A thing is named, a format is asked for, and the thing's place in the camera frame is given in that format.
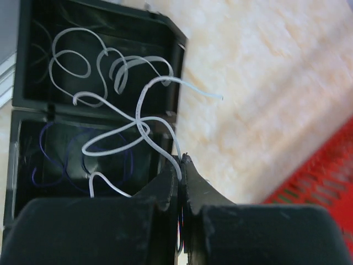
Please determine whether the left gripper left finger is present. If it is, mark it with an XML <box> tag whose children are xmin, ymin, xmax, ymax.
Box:
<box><xmin>1</xmin><ymin>163</ymin><xmax>178</xmax><ymax>264</ymax></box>

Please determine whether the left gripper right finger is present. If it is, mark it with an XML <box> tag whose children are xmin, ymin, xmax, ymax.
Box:
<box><xmin>180</xmin><ymin>155</ymin><xmax>352</xmax><ymax>264</ymax></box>

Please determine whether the white wire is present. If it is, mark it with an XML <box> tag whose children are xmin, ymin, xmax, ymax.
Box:
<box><xmin>48</xmin><ymin>27</ymin><xmax>224</xmax><ymax>199</ymax></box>

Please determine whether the red plastic basket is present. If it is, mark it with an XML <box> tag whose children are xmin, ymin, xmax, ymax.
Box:
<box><xmin>264</xmin><ymin>118</ymin><xmax>352</xmax><ymax>252</ymax></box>

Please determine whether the black divided tray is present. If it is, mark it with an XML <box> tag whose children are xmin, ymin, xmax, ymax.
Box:
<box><xmin>3</xmin><ymin>1</ymin><xmax>186</xmax><ymax>230</ymax></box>

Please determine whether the blue wire in tray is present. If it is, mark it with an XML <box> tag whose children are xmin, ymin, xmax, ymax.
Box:
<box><xmin>32</xmin><ymin>123</ymin><xmax>135</xmax><ymax>195</ymax></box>

